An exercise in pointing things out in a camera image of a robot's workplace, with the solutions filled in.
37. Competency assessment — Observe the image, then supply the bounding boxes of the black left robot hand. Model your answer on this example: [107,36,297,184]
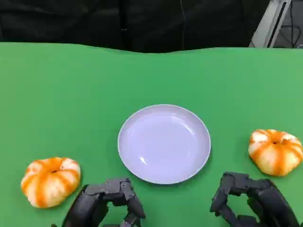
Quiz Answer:
[62,178,146,227]

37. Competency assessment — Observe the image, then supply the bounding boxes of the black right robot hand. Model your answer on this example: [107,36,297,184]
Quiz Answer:
[209,172,299,227]

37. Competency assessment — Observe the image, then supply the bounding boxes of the orange and white bread roll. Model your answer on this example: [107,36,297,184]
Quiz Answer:
[20,157,81,209]
[248,129,303,177]

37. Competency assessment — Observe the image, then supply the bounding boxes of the lilac plate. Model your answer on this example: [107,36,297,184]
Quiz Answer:
[117,104,212,185]

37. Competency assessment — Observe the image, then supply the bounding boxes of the green table cloth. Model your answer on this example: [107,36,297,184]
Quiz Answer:
[0,42,303,227]

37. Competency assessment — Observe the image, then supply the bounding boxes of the black backdrop curtain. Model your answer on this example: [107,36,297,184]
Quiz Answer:
[0,0,272,53]

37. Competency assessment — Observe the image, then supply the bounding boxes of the black floor cables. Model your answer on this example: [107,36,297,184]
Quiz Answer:
[289,22,303,48]

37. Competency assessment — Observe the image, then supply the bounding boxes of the grey metal frame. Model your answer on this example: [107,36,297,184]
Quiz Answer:
[248,0,292,48]

